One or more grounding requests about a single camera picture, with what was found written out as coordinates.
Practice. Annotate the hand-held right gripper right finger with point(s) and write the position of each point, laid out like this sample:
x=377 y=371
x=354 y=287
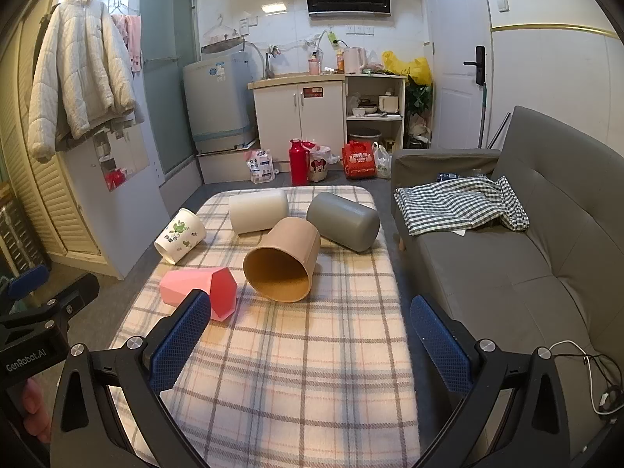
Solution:
x=438 y=346

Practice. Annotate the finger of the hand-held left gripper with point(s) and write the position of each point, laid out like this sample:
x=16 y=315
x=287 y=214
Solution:
x=30 y=280

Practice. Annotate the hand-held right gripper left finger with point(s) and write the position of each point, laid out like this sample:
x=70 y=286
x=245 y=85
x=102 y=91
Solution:
x=180 y=336

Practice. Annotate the pink faceted cup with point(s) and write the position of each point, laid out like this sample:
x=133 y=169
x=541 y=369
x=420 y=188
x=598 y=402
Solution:
x=195 y=282

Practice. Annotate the white cup with green print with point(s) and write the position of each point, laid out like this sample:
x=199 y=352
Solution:
x=181 y=236

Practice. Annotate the brown cup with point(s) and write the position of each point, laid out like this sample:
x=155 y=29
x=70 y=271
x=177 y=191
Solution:
x=290 y=248

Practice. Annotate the plain white cup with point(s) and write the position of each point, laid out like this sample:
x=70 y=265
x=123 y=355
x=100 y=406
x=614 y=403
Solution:
x=258 y=210

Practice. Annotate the grey cup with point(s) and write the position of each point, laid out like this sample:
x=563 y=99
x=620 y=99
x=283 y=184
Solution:
x=343 y=222

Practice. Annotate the person's left hand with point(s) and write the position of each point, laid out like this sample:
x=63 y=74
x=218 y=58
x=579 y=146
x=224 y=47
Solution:
x=35 y=402

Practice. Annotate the cream louvered door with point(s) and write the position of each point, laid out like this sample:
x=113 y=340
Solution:
x=58 y=204

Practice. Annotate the plaid blanket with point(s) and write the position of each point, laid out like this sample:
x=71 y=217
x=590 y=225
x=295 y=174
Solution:
x=292 y=360

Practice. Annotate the red object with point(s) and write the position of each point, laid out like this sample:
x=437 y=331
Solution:
x=116 y=179

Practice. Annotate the grey sofa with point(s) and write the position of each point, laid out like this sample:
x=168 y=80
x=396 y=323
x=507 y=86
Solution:
x=536 y=253

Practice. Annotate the green checked cloth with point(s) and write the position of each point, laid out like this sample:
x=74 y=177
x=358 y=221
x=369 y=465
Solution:
x=448 y=204

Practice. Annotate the white and pink refill pouch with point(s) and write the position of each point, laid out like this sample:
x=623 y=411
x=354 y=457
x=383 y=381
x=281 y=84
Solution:
x=261 y=166

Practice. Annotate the white plastic bag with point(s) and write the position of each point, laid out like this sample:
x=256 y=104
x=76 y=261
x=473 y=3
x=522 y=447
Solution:
x=382 y=162

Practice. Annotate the red shopping bag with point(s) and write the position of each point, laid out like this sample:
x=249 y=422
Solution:
x=358 y=161

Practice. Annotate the red thermos flask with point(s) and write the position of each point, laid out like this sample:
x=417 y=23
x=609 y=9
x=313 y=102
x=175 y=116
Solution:
x=297 y=163

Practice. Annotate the white padded jacket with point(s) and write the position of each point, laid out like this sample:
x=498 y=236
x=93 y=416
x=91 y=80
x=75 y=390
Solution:
x=73 y=68

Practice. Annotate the pink cartoon bin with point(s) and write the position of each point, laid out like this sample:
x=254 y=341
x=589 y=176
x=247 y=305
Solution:
x=318 y=163

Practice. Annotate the dark basin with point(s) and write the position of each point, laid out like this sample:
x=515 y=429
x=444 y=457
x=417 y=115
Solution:
x=364 y=134

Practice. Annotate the grey washing machine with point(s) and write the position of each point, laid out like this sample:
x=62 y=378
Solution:
x=219 y=97

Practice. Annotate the frosted glass door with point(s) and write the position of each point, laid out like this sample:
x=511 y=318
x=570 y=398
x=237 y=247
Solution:
x=170 y=83

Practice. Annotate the white sink cabinet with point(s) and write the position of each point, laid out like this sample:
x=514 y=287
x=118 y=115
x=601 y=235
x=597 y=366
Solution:
x=292 y=117

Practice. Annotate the white open shelf unit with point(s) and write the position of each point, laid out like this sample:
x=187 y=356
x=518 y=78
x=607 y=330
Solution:
x=399 y=102

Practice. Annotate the white mug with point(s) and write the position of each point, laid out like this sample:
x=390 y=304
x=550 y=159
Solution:
x=388 y=103

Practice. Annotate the green plant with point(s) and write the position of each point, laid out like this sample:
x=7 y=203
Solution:
x=419 y=97

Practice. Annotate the pink hanging clothes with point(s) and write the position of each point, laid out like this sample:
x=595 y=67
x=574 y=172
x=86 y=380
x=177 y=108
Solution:
x=131 y=39

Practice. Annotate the yellow plastic bag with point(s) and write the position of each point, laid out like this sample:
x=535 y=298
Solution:
x=414 y=68

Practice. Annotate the metal faucet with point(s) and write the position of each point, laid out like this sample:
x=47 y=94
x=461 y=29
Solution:
x=273 y=53

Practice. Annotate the pink electric kettle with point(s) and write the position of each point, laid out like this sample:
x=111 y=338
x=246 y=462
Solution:
x=353 y=61

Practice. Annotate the orange bottle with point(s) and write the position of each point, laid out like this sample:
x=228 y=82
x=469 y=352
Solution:
x=340 y=61

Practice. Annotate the pink bottle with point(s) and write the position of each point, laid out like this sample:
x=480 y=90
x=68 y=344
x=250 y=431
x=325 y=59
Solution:
x=313 y=64

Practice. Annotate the clothes hanger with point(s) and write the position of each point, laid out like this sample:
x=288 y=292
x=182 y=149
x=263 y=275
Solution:
x=222 y=31

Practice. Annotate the white door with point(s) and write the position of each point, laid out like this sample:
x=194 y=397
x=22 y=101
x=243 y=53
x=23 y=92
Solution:
x=453 y=34

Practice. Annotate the green power strip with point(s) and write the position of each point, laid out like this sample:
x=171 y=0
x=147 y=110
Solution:
x=332 y=40

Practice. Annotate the white light switch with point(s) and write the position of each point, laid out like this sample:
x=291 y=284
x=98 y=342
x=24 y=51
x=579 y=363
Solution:
x=503 y=4

